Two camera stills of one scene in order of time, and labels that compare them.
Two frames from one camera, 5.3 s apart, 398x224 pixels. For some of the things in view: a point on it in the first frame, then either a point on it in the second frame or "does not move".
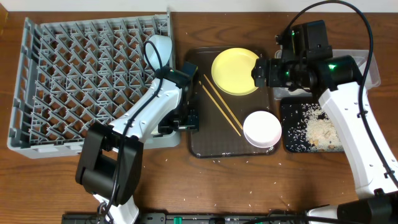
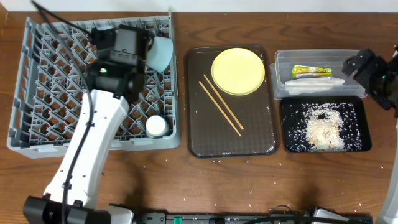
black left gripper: (188, 121) to (148, 43)
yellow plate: (231, 71) does not move
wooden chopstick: (224, 102) does not move
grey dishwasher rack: (71, 75) does not move
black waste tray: (308, 127) to (357, 135)
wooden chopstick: (219, 107) does not move
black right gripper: (273, 66) to (376, 62)
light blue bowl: (163, 44) does not move
